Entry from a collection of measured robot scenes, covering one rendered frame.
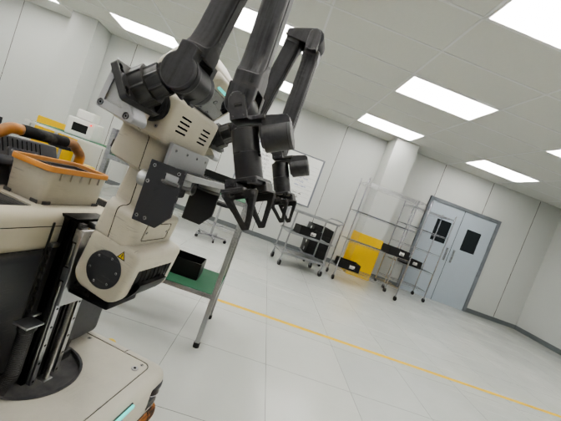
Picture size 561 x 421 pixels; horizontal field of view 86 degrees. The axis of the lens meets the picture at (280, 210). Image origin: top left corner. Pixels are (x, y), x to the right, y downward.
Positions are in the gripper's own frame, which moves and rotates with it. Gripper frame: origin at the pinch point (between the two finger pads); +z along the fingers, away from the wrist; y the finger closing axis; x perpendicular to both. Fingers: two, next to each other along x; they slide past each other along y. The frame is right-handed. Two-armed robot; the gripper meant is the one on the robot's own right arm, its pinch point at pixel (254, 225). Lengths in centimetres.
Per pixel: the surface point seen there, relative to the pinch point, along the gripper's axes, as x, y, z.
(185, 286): 87, 106, 33
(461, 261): -228, 722, 129
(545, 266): -413, 773, 159
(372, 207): -43, 598, -12
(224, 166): 256, 547, -133
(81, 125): 421, 346, -196
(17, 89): 644, 406, -329
